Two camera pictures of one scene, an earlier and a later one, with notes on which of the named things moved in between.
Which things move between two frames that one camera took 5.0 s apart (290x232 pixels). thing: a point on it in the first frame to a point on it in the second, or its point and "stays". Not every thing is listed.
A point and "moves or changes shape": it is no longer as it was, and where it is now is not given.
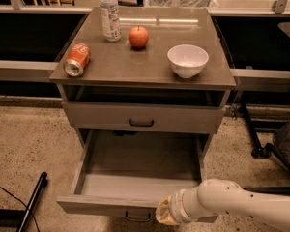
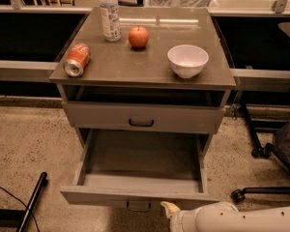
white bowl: x=188 y=60 stays
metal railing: x=26 y=42 stays
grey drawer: x=130 y=171 moves or changes shape
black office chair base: x=259 y=151 stays
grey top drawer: x=143 y=117 stays
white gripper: x=176 y=206 to x=178 y=222
